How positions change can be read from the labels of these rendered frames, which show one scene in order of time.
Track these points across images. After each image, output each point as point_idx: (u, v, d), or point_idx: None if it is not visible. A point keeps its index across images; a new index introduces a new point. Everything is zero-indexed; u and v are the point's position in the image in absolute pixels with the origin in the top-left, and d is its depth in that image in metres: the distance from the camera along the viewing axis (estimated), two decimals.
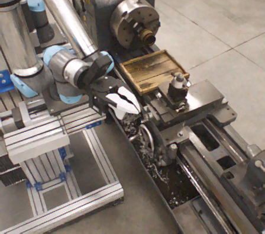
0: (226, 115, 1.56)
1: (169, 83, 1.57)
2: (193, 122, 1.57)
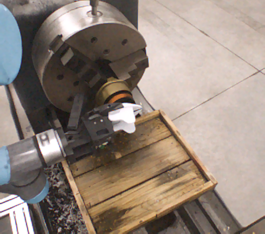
0: None
1: None
2: None
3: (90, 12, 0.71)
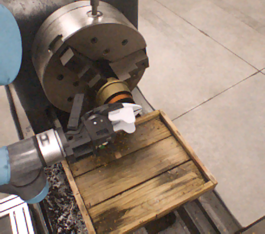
0: None
1: None
2: None
3: (94, 16, 0.69)
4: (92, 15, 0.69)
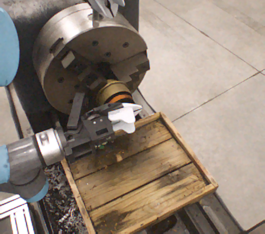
0: None
1: None
2: None
3: (90, 18, 0.70)
4: (91, 16, 0.70)
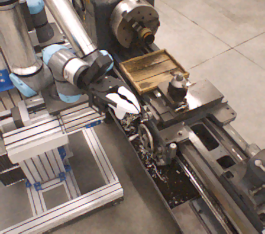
0: (225, 115, 1.56)
1: (168, 82, 1.57)
2: (192, 121, 1.57)
3: (139, 2, 1.74)
4: (139, 2, 1.74)
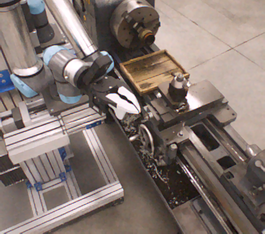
0: (226, 115, 1.56)
1: (169, 83, 1.57)
2: (193, 122, 1.57)
3: (140, 2, 1.75)
4: (140, 2, 1.74)
